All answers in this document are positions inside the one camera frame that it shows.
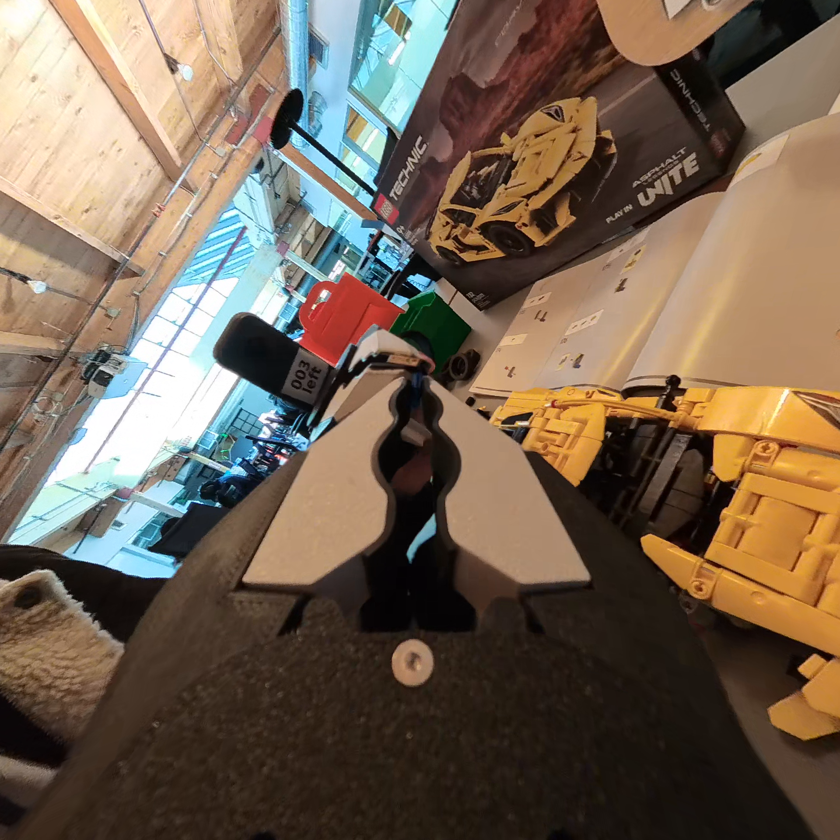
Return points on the green storage bin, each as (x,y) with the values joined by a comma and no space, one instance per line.
(433,321)

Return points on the person's left hand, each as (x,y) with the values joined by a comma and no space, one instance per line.
(413,476)

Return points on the grey desk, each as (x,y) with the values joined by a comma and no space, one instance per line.
(774,787)

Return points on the toy car box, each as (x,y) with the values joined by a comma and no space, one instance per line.
(525,85)

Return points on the instruction booklet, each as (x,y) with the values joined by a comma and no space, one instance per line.
(754,262)

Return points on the small blue brick pin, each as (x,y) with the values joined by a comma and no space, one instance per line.
(417,394)

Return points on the white paper notice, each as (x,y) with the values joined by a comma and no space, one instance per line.
(682,6)

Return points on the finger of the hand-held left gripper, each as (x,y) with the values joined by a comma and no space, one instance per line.
(351,403)
(387,344)

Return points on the black floor lamp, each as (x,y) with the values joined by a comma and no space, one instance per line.
(287,118)

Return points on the yellow toy brick car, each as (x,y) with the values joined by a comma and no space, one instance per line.
(774,525)

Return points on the black toy tyre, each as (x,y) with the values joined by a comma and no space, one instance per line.
(467,363)
(449,375)

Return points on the red storage bin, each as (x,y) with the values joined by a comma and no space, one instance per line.
(348,315)

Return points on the wooden sign board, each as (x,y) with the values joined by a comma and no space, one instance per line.
(656,33)

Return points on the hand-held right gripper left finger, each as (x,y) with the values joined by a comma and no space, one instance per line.
(315,512)

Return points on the metal ceiling duct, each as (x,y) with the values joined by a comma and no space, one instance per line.
(296,39)

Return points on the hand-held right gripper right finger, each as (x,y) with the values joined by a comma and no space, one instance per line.
(518,512)

